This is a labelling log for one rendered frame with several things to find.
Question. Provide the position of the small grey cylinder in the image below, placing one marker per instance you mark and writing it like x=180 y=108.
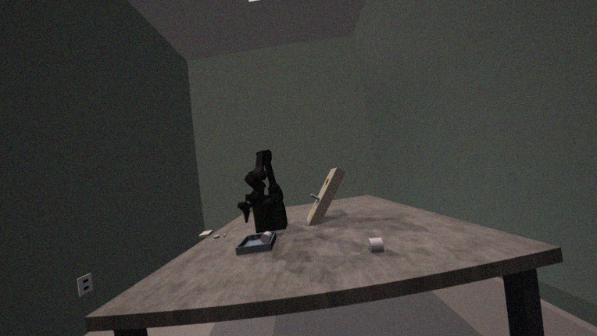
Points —
x=376 y=245

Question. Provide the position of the grey cylinder with two slots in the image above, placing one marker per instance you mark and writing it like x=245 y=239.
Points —
x=265 y=237

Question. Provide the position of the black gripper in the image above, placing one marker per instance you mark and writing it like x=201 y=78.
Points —
x=268 y=204

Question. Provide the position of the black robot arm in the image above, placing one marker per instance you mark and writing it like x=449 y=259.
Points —
x=254 y=178

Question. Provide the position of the beige rectangular block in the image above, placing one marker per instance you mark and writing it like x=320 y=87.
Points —
x=205 y=234

